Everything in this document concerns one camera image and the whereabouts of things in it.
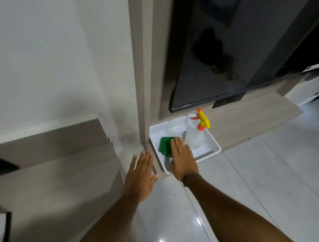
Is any person's right hand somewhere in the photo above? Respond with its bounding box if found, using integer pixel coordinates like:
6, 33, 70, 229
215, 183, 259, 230
170, 136, 200, 183

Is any person's left hand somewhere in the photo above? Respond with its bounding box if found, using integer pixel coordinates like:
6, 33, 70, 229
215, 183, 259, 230
122, 150, 160, 203

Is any green cloth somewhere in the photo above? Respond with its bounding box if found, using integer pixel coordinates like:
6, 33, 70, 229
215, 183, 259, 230
159, 136, 184, 158

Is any person's left forearm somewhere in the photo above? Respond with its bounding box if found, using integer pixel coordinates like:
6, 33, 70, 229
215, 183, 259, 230
79, 191, 146, 242

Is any person's right forearm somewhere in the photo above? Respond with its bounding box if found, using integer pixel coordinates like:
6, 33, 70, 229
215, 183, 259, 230
183, 172, 294, 242

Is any clear spray bottle yellow trigger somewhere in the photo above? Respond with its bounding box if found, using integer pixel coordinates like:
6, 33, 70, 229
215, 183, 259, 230
184, 108, 211, 150

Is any white plastic tray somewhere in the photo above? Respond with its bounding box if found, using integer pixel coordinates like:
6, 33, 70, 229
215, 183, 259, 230
149, 113, 222, 175

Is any black socket under television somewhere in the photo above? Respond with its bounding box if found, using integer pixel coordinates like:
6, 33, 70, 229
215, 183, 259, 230
212, 92, 246, 109

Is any low wooden television shelf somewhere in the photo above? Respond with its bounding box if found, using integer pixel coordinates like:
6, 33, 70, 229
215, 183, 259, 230
149, 92, 305, 181

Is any wooden vertical panel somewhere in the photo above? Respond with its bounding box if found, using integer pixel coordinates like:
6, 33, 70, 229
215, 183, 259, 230
128, 0, 175, 151

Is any black television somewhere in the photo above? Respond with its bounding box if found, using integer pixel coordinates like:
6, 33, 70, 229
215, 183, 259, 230
168, 0, 319, 114

